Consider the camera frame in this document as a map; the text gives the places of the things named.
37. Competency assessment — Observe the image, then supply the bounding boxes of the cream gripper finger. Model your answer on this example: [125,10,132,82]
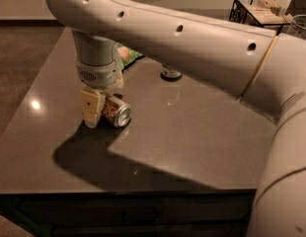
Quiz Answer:
[115,71,124,89]
[80,87,106,128]

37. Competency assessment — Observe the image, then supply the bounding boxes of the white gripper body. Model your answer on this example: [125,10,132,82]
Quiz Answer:
[72,31,122,90]

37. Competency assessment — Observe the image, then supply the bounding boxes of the orange soda can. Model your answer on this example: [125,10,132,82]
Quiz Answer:
[102,95,131,127]

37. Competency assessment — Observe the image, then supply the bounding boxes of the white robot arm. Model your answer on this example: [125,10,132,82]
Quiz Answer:
[45,0,306,237]

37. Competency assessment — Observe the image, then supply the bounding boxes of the white green soda can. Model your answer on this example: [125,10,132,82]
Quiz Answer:
[162,65,182,79]

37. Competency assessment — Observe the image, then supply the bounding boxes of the green snack bag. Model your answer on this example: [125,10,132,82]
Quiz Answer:
[117,44,142,68]

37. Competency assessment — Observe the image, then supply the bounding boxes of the napkins in basket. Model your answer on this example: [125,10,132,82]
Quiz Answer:
[242,0,292,26]

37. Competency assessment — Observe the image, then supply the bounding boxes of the clear glass cup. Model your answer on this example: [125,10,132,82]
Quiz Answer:
[287,15,306,40]

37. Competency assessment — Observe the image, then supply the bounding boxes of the black wire basket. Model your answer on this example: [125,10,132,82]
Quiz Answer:
[229,0,292,27]

